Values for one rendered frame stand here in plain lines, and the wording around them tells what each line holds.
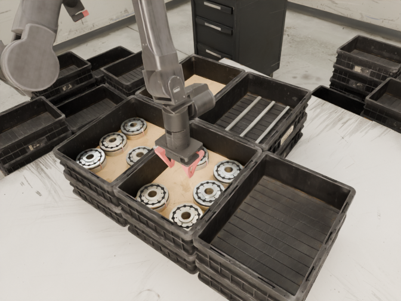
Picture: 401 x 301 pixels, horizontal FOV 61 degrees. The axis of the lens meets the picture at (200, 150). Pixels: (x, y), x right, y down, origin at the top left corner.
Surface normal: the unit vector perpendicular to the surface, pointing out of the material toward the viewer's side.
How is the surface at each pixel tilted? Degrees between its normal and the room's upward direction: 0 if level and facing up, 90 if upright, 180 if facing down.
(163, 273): 0
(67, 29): 90
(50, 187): 0
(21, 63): 69
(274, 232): 0
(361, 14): 90
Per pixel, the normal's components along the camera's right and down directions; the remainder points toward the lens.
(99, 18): 0.70, 0.47
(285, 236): -0.05, -0.73
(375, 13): -0.72, 0.50
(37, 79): 0.63, 0.18
